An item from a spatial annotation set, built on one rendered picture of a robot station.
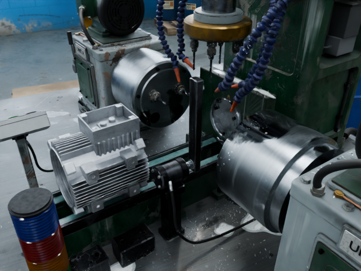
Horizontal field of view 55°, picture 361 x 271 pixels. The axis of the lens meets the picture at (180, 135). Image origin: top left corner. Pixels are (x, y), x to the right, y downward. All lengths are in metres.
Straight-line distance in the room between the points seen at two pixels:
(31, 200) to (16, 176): 0.81
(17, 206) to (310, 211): 0.47
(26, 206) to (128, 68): 0.78
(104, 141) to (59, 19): 5.79
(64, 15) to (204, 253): 5.89
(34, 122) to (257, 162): 0.65
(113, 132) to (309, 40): 0.56
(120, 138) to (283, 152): 0.38
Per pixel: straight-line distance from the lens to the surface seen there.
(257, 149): 0.77
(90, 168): 0.82
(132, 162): 0.84
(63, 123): 1.61
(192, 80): 0.79
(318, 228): 0.67
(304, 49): 1.02
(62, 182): 0.98
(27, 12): 6.51
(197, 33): 0.91
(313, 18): 0.99
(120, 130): 0.84
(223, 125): 1.13
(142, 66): 1.17
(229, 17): 0.91
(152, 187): 0.97
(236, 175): 0.79
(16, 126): 1.08
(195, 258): 0.97
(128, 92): 1.17
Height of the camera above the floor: 1.55
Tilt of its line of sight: 31 degrees down
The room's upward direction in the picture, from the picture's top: straight up
